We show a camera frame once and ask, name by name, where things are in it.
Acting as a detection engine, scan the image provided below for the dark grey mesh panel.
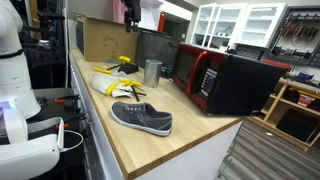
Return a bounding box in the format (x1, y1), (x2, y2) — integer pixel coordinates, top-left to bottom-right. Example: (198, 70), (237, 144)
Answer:
(135, 29), (182, 70)

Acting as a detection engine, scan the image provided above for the grey canvas sneaker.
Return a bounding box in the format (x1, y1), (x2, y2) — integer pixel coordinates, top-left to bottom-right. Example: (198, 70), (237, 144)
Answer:
(109, 101), (174, 137)

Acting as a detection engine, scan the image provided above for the wooden shelf bench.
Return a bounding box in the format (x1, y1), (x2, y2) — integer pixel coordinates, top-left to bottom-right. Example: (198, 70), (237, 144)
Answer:
(248, 78), (320, 153)

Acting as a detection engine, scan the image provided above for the large cardboard box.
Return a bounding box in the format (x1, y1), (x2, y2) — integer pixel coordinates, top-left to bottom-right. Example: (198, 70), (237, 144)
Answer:
(75, 14), (139, 63)

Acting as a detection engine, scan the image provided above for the white crumpled cloth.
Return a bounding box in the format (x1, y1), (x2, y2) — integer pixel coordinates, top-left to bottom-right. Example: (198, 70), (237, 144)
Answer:
(90, 73), (134, 99)

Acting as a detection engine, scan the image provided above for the black clamp orange tip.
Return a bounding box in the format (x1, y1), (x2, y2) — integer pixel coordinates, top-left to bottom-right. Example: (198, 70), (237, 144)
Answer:
(54, 94), (81, 105)
(54, 113), (88, 132)

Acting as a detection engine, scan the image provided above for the red and black microwave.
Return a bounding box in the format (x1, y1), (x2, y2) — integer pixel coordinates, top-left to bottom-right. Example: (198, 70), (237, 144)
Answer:
(171, 42), (288, 116)

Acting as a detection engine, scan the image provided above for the long yellow T-handle hex key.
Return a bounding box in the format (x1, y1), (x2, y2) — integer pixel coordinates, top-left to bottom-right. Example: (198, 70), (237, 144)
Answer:
(93, 63), (123, 75)

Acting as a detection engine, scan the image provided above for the tall red object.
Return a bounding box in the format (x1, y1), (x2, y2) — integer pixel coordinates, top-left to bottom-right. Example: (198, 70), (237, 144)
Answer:
(157, 12), (166, 34)

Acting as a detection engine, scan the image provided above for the pink hanging cloth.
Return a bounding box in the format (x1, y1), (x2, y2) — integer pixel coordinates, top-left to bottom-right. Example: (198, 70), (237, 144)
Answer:
(112, 0), (129, 25)

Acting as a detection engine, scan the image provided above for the red and white box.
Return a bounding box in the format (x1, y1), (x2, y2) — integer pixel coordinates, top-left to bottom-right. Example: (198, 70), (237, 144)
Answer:
(297, 93), (316, 108)

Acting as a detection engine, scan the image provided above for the small blue tool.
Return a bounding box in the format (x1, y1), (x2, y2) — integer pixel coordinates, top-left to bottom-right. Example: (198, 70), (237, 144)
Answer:
(294, 71), (315, 84)

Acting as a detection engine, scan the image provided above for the white cable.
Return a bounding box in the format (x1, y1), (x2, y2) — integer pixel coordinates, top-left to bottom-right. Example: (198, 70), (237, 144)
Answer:
(59, 129), (85, 153)

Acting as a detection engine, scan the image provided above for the black pegboard tool rack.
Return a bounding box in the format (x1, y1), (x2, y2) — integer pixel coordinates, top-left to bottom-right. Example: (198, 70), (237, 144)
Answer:
(266, 5), (320, 69)

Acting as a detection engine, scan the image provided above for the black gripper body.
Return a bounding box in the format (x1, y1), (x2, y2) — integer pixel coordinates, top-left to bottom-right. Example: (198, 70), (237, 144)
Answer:
(124, 0), (142, 25)

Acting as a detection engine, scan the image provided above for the black parts drawer organizer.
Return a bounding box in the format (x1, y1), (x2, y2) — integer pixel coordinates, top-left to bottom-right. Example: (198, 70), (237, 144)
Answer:
(234, 44), (268, 62)

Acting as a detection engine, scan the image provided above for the white glass-door cabinet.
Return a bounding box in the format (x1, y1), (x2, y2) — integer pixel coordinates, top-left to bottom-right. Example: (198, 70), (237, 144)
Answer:
(190, 2), (288, 51)

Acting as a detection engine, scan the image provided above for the black storage bin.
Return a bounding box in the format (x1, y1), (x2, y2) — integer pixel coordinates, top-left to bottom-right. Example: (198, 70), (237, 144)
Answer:
(275, 109), (320, 143)

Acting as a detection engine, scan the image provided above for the white drawer workbench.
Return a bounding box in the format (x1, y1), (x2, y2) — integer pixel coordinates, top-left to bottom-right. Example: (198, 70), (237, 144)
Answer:
(68, 48), (244, 180)

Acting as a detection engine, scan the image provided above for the black wedge tool stand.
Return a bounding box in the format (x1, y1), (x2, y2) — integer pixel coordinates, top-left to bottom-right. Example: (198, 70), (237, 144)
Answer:
(117, 61), (140, 75)

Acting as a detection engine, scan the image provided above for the grey metal cylinder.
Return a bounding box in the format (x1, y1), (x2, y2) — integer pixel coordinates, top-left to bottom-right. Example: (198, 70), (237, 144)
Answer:
(143, 59), (163, 89)

